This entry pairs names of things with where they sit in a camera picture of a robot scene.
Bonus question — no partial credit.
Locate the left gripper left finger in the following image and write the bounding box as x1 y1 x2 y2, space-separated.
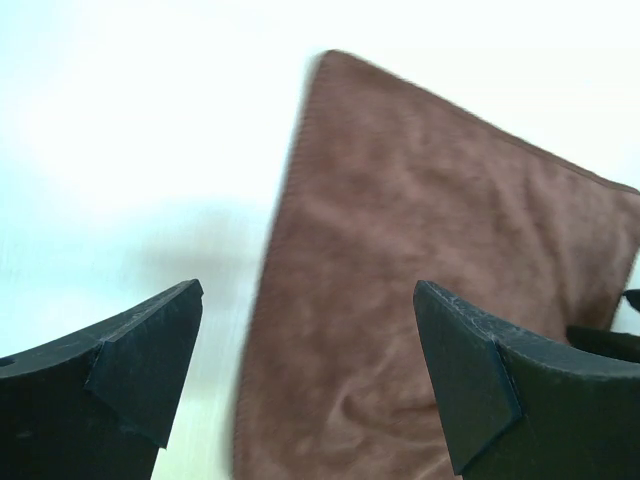
1 279 203 480

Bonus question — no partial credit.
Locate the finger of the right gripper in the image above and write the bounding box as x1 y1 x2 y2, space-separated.
567 325 639 361

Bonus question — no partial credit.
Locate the brown towel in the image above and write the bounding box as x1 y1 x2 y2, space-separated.
233 50 639 479

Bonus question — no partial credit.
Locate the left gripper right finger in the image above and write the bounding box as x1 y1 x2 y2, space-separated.
413 281 639 479

